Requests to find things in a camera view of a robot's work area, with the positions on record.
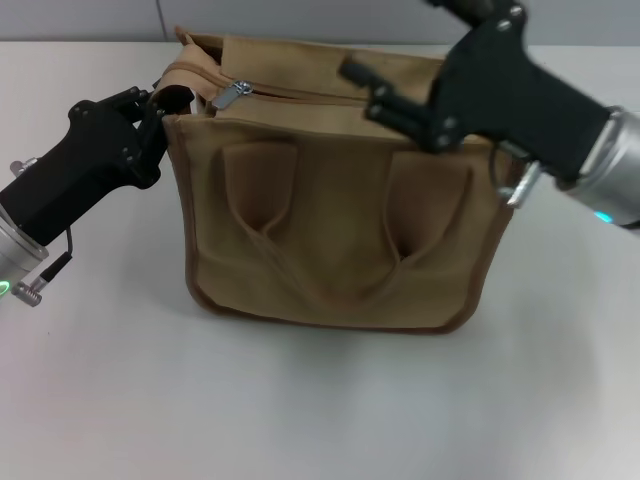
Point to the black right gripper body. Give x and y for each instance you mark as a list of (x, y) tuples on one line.
[(505, 90)]

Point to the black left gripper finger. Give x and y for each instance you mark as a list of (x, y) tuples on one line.
[(147, 145), (127, 97)]

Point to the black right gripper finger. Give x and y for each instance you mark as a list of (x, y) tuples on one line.
[(480, 10), (390, 100)]

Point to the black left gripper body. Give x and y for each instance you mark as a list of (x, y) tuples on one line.
[(65, 170)]

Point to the silver metal zipper pull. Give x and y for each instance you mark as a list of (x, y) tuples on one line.
[(227, 96)]

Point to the khaki canvas food bag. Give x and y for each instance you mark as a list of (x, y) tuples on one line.
[(340, 215)]

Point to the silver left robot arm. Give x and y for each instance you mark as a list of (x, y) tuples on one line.
[(15, 250)]

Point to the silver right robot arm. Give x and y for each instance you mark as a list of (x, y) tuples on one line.
[(615, 170)]

